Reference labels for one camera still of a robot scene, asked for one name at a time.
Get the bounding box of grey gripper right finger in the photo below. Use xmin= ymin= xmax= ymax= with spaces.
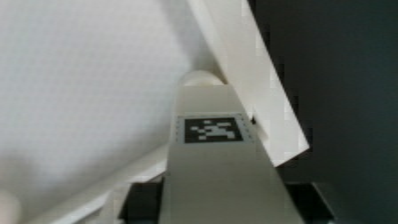
xmin=284 ymin=182 xmax=339 ymax=224

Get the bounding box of white desk leg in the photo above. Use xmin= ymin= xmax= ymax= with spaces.
xmin=158 ymin=70 xmax=304 ymax=224

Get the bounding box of white desk top tray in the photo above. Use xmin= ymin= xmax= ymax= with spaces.
xmin=0 ymin=0 xmax=309 ymax=224

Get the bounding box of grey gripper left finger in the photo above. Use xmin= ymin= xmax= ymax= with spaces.
xmin=103 ymin=182 xmax=164 ymax=224

